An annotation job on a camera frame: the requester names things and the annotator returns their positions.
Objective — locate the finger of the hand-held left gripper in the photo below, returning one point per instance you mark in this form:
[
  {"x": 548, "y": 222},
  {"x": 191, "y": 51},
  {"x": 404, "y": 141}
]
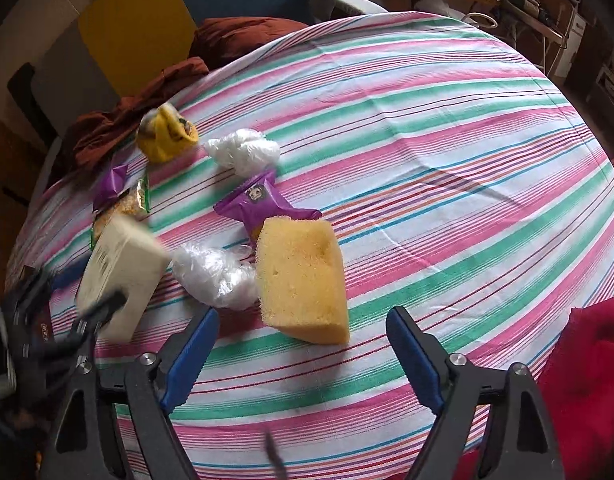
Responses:
[
  {"x": 107, "y": 302},
  {"x": 34, "y": 285}
]

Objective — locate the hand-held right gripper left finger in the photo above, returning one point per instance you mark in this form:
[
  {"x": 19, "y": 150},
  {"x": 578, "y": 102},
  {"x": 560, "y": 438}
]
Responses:
[{"x": 192, "y": 355}]

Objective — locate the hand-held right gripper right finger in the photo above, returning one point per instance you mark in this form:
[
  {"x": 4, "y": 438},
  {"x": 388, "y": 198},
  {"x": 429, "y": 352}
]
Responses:
[{"x": 412, "y": 355}]

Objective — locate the beige carton box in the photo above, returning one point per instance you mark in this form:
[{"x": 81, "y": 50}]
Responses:
[{"x": 122, "y": 265}]

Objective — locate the white plastic bag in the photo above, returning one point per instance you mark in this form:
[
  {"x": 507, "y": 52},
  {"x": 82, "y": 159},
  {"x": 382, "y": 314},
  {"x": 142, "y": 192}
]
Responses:
[
  {"x": 212, "y": 272},
  {"x": 242, "y": 152}
]

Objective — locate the green cracker packet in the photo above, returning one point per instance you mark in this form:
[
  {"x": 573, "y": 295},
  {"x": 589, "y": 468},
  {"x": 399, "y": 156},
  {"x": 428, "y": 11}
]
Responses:
[{"x": 134, "y": 202}]

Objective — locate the small purple snack packet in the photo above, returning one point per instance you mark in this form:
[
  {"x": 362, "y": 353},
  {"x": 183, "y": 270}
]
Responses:
[{"x": 109, "y": 185}]

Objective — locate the yellow sponge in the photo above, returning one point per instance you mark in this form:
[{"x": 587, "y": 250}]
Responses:
[{"x": 302, "y": 280}]

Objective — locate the large purple snack packet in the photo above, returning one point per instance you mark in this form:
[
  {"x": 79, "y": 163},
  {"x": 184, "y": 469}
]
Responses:
[{"x": 259, "y": 200}]

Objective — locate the wooden wardrobe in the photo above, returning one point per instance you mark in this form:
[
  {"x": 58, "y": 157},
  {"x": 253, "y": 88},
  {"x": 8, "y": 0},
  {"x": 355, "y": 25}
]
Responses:
[{"x": 2, "y": 170}]

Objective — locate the yellow crumpled pouch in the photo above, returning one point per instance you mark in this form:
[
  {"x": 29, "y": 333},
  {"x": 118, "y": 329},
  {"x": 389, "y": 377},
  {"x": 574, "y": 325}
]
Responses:
[{"x": 162, "y": 140}]

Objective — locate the red garment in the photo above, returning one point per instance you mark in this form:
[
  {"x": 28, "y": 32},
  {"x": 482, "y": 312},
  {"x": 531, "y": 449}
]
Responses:
[{"x": 592, "y": 385}]

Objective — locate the maroon cloth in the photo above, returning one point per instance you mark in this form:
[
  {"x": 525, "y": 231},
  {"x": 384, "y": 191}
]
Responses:
[{"x": 137, "y": 105}]

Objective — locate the grey yellow blue chair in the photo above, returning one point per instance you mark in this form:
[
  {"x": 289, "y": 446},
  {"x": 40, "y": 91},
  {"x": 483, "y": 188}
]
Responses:
[{"x": 137, "y": 20}]

